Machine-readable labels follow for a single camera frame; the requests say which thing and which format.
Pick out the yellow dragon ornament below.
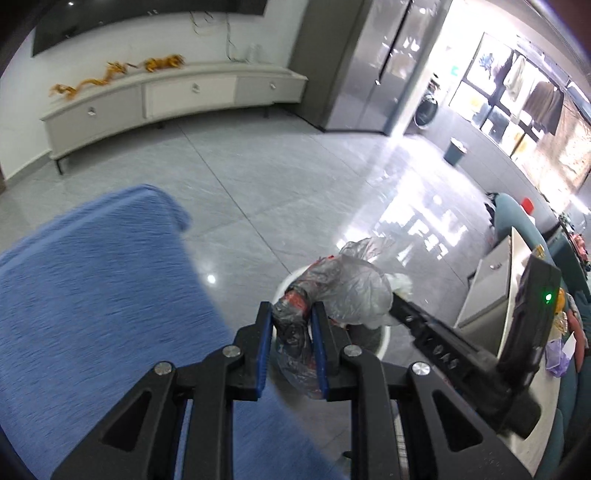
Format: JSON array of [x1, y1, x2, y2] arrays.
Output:
[[50, 76, 109, 99], [105, 61, 139, 85]]

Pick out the white television cabinet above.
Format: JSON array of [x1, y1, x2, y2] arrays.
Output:
[[40, 59, 308, 175]]

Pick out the grey steel refrigerator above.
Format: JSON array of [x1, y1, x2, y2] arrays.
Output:
[[288, 0, 454, 136]]

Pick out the brown patterned curtain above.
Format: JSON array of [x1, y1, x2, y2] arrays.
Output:
[[536, 99, 591, 191]]

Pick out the black television cable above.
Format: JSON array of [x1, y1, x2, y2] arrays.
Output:
[[190, 11, 237, 62]]

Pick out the grey blue bin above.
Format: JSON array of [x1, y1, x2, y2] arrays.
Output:
[[444, 138, 469, 166]]

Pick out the yellow tiger ornament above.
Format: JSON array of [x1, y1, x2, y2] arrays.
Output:
[[144, 54, 185, 73]]

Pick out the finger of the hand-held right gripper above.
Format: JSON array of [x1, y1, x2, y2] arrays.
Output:
[[390, 293, 430, 335]]

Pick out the white round bin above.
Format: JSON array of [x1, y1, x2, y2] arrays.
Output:
[[272, 265, 394, 366]]

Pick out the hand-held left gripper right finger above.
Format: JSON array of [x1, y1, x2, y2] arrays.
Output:
[[310, 302, 532, 480]]

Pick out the pale purple plastic bag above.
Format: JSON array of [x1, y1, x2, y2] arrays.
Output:
[[546, 339, 576, 378]]

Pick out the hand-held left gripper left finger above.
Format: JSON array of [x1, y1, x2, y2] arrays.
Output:
[[51, 301, 274, 480]]

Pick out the hanging dark brown jacket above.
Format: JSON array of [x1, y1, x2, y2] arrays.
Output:
[[524, 80, 565, 136]]

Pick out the grey translucent bag with red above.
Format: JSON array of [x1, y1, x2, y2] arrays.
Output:
[[271, 237, 407, 400]]

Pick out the teal sofa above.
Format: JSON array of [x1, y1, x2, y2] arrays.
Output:
[[489, 191, 591, 480]]

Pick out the blue fluffy blanket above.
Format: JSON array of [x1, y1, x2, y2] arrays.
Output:
[[0, 185, 347, 480]]

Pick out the black wall television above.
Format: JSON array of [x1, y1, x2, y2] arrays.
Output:
[[31, 0, 269, 58]]

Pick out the washing machine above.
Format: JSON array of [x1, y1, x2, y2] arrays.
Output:
[[412, 76, 450, 136]]

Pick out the hanging white garment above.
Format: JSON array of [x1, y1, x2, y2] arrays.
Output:
[[503, 55, 528, 103]]

